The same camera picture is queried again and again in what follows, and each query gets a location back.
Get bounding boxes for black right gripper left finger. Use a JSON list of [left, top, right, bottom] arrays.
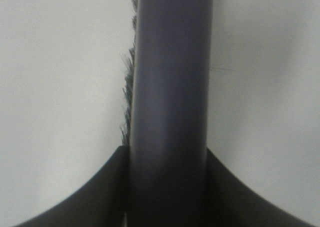
[[20, 146, 129, 227]]

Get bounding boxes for grey hand brush black bristles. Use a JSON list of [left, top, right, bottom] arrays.
[[127, 0, 213, 227]]

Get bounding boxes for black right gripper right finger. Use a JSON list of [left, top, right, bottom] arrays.
[[203, 149, 309, 227]]

